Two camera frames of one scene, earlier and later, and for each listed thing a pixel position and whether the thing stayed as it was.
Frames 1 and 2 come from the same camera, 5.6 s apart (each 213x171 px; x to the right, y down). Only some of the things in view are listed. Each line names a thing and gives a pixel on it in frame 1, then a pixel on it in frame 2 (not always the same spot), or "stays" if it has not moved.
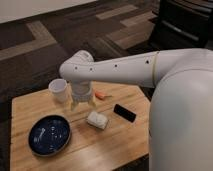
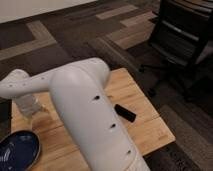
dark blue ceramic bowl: x=49 y=135 -> x=19 y=150
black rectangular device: x=124 y=113 stays
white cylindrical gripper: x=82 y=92 -> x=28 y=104
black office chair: x=183 y=24 stays
